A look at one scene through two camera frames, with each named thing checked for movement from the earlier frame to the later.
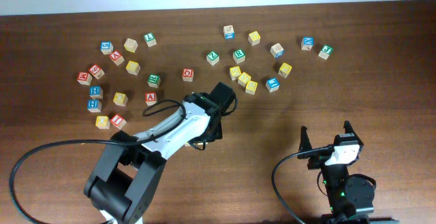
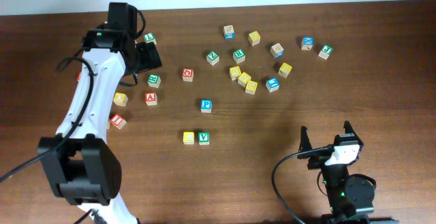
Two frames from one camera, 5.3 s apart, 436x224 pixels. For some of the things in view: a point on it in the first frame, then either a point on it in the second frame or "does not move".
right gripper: x=320 y=161 does not move
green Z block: x=212 y=58 does not move
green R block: x=238 y=56 does not move
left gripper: x=214 y=131 -> x=148 y=56
